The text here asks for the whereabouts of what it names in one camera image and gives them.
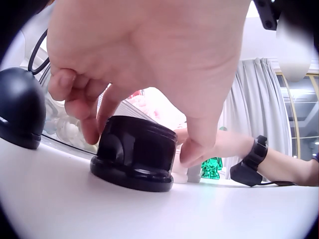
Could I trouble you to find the person's right hand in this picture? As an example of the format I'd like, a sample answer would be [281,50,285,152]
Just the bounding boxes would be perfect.
[174,128,256,162]

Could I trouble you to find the person's right fingers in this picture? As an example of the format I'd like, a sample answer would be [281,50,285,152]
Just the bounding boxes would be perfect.
[174,128,188,150]

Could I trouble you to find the person's left middle finger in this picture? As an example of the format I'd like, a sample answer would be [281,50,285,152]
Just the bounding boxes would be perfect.
[79,116,100,145]

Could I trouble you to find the person's left thumb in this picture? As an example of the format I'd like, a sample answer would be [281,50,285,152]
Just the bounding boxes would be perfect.
[179,110,226,168]

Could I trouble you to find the gold framed window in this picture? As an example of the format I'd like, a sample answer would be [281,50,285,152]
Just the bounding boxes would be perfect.
[275,71,319,161]

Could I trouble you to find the person's left hand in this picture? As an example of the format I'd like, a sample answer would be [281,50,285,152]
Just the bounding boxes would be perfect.
[47,0,250,168]

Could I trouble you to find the grey curtain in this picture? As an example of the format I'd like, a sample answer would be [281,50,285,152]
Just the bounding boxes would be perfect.
[221,58,292,180]

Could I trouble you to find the black wrist band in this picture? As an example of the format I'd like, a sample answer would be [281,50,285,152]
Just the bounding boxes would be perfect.
[230,135,269,187]

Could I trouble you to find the glass case with white figures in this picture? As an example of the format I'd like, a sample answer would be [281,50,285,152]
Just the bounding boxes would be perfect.
[40,96,100,155]

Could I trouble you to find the white small bottle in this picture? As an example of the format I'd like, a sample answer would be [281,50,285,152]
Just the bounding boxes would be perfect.
[171,147,188,184]

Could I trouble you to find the person's left ring finger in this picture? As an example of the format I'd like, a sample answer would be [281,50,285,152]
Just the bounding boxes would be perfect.
[64,93,101,120]

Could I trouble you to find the person's left little finger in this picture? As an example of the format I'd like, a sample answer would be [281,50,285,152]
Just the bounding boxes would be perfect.
[48,68,82,101]

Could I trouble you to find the person's left index finger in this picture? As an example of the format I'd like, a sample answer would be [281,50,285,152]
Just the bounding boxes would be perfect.
[97,83,129,136]

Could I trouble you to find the black domed device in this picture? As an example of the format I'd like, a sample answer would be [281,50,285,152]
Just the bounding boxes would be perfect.
[0,67,47,150]

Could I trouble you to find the black round jar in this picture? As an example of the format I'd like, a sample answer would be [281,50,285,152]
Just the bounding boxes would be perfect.
[90,116,178,192]

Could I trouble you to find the green translucent figurine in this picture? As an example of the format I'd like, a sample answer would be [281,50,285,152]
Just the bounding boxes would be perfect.
[200,157,222,180]

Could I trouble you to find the pink and white flowers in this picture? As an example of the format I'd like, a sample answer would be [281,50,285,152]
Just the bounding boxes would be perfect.
[125,89,187,130]

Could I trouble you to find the black cable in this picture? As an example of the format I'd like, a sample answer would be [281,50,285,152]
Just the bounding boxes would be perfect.
[28,29,51,75]

